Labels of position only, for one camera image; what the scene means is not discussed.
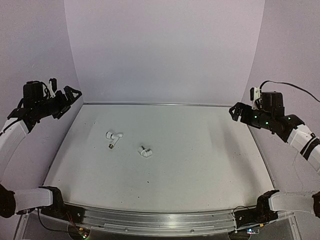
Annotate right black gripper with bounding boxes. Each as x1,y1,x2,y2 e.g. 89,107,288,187
229,102,274,129

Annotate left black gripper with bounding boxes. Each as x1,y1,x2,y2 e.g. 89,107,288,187
34,85,82,120

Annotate white plastic water faucet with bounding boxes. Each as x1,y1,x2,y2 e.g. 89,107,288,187
105,131,123,150

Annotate white elbow pipe fitting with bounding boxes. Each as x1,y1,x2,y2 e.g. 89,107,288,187
137,145,153,158

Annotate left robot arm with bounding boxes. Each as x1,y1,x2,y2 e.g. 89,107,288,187
0,78,82,219

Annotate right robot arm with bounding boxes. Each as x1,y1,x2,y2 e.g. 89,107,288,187
228,87,320,228

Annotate right circuit board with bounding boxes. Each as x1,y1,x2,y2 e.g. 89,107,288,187
246,227,260,235

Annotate circuit board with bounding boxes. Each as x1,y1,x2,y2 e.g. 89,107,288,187
246,227,260,235
67,225,91,240

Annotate left circuit board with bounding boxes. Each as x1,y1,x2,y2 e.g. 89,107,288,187
67,225,91,240

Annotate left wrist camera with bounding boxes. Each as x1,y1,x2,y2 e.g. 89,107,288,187
47,78,57,98

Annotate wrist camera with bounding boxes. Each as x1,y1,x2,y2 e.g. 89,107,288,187
250,87,261,110
47,78,57,98

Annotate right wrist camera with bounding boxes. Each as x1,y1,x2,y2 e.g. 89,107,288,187
250,87,261,110

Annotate black right camera cable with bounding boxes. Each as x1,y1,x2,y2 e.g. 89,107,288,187
259,80,320,103

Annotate aluminium front rail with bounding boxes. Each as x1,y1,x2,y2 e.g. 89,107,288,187
37,203,293,236

